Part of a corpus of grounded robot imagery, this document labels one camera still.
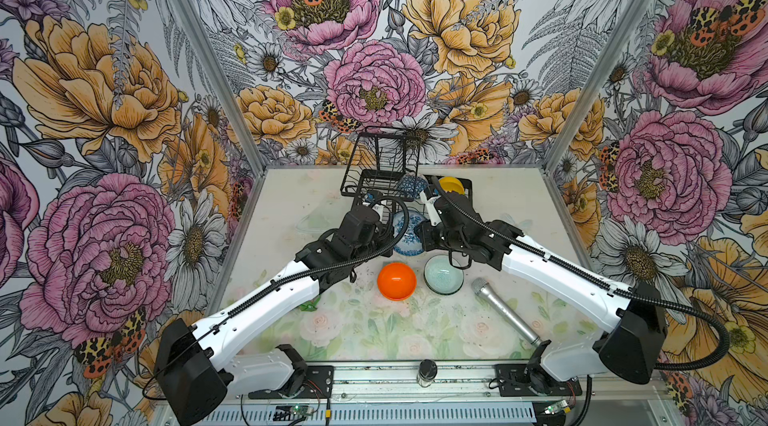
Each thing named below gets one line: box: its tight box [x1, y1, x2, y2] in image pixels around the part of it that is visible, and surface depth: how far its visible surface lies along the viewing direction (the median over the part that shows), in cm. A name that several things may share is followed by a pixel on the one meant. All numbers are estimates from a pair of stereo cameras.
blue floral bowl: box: [392, 210, 428, 256], surface depth 78 cm
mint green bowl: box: [423, 254, 465, 295], surface depth 89 cm
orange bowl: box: [377, 262, 417, 301], surface depth 89 cm
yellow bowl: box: [438, 176, 465, 195], surface depth 108 cm
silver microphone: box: [471, 277, 543, 347], surface depth 85 cm
